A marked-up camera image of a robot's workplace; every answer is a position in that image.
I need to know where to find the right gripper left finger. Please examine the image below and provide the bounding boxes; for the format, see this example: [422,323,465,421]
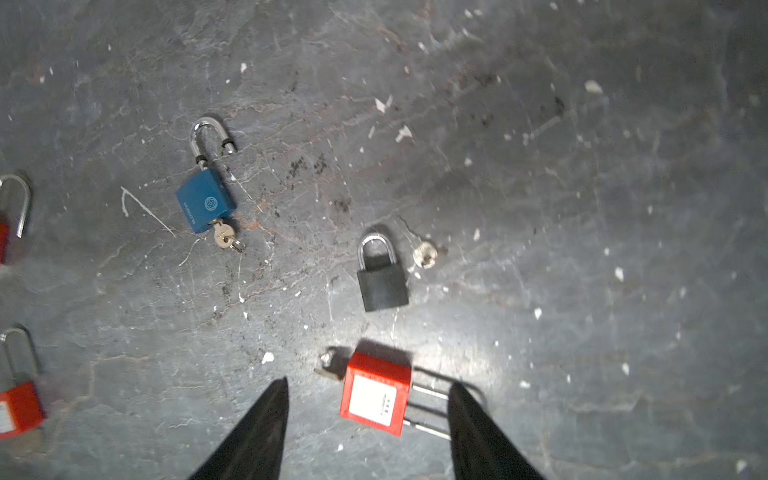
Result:
[190,377,289,479]

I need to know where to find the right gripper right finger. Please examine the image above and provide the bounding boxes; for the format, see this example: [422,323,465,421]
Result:
[448,383,543,480]

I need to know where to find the red padlock long shackle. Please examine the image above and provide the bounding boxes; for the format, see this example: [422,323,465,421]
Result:
[314,346,459,441]

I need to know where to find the black padlock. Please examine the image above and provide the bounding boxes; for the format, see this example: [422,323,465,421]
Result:
[357,232,409,312]

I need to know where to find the silver key with ring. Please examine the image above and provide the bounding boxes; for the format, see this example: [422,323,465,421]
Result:
[398,216,448,269]

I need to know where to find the red padlock near left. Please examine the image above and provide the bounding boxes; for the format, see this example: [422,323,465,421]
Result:
[1,325,45,440]

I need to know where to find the blue padlock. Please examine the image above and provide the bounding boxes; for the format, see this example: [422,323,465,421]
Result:
[175,116,245,253]

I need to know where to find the red padlock far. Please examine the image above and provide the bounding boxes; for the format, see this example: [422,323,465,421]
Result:
[1,174,32,265]

